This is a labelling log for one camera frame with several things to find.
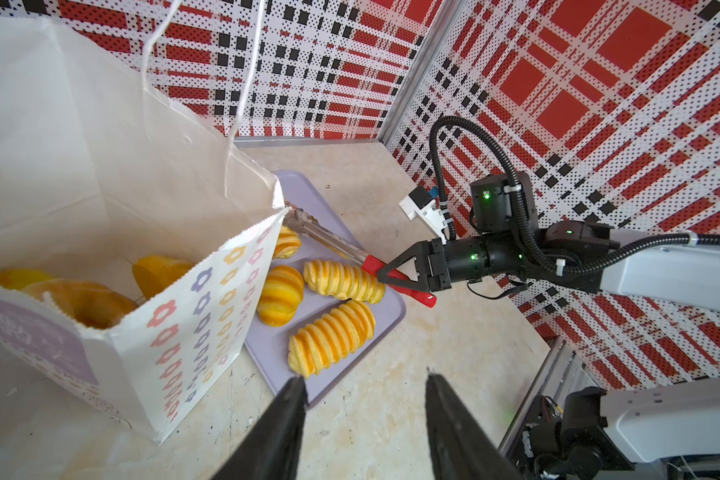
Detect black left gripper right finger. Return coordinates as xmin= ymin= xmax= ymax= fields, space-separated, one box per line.
xmin=425 ymin=373 xmax=522 ymax=480

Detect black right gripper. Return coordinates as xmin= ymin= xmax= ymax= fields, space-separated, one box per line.
xmin=377 ymin=238 xmax=450 ymax=293

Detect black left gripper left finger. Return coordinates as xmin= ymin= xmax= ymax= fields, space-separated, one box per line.
xmin=212 ymin=376 xmax=307 ymax=479

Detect long ridged bread loaf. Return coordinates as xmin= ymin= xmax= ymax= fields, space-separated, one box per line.
xmin=303 ymin=260 xmax=386 ymax=304

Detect striped oval bread roll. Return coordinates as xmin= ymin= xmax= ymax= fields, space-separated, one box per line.
xmin=273 ymin=225 xmax=302 ymax=259

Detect red handled metal tongs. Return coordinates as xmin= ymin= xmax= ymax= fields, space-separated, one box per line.
xmin=284 ymin=202 xmax=437 ymax=308

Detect sugar dusted orange bread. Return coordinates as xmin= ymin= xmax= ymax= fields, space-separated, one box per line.
xmin=132 ymin=255 xmax=194 ymax=300

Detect glazed ring donut bread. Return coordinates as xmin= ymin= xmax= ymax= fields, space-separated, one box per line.
xmin=22 ymin=279 xmax=139 ymax=329

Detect yellow sweet potato bread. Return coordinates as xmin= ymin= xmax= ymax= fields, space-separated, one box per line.
xmin=0 ymin=268 xmax=54 ymax=290

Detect white printed paper bag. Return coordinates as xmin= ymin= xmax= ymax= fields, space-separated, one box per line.
xmin=0 ymin=2 xmax=285 ymax=443

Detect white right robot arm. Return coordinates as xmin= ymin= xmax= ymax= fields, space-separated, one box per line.
xmin=376 ymin=116 xmax=720 ymax=479

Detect bottom ridged bread loaf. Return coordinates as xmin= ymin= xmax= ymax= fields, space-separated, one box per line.
xmin=287 ymin=300 xmax=376 ymax=378

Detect round striped bun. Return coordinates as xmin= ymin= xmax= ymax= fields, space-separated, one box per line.
xmin=257 ymin=265 xmax=305 ymax=327

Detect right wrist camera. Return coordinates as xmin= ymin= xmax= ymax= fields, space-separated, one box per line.
xmin=399 ymin=185 xmax=448 ymax=243

